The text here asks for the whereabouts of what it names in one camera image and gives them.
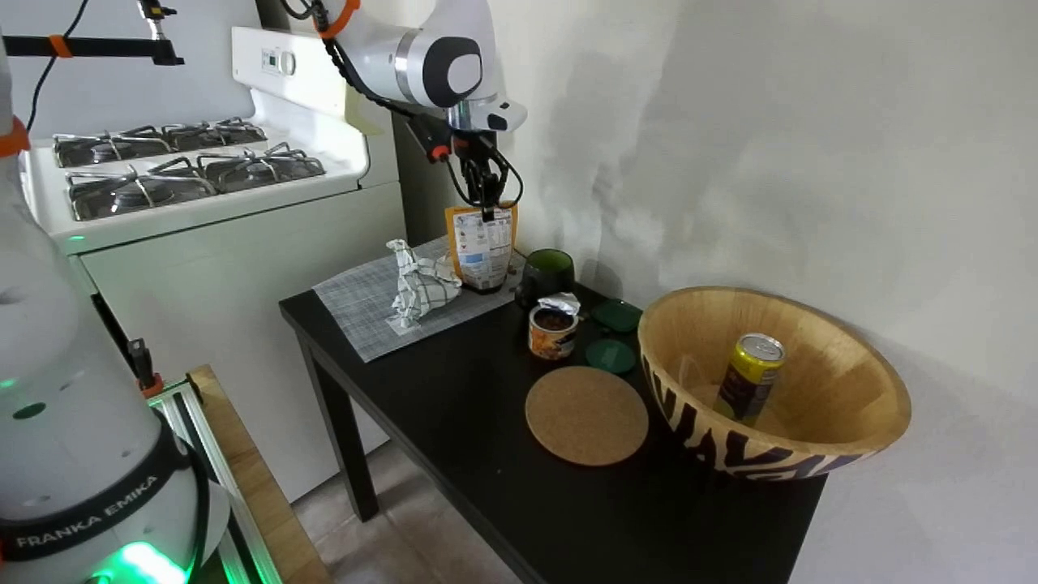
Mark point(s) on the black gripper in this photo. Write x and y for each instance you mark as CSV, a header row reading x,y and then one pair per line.
x,y
475,147

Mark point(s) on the white and orange packet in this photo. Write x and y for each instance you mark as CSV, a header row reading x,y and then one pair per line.
x,y
483,250

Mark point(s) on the gray woven mat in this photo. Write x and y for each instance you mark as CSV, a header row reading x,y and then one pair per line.
x,y
358,310

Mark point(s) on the wooden zebra pattern bowl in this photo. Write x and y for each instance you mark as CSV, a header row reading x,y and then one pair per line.
x,y
832,401

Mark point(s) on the green glass cup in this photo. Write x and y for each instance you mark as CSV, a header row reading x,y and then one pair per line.
x,y
547,275

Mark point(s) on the white checked cloth towel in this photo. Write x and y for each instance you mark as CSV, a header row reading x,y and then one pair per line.
x,y
419,287

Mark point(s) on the small opened pudding cup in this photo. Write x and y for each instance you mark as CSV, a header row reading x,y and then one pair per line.
x,y
552,335

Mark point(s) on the green round lid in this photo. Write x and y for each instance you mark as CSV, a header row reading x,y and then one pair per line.
x,y
619,317
610,356

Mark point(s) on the black table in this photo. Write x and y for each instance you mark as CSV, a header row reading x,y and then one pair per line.
x,y
467,432

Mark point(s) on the round cork coaster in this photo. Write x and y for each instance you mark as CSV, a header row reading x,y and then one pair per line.
x,y
587,418

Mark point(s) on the white stove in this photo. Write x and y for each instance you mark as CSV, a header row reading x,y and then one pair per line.
x,y
217,279

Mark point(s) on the black stove burner grate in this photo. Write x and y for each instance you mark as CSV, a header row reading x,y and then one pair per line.
x,y
152,140
195,181

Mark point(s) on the yellow and black can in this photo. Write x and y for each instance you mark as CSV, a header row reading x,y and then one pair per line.
x,y
750,374

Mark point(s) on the wooden workbench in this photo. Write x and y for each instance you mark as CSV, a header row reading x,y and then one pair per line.
x,y
264,488

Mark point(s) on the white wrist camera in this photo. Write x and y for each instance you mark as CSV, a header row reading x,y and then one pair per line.
x,y
505,116

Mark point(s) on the aluminium rail frame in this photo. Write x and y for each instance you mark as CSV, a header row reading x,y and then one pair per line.
x,y
217,475

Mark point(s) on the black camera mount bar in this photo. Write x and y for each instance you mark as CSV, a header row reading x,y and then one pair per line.
x,y
109,48

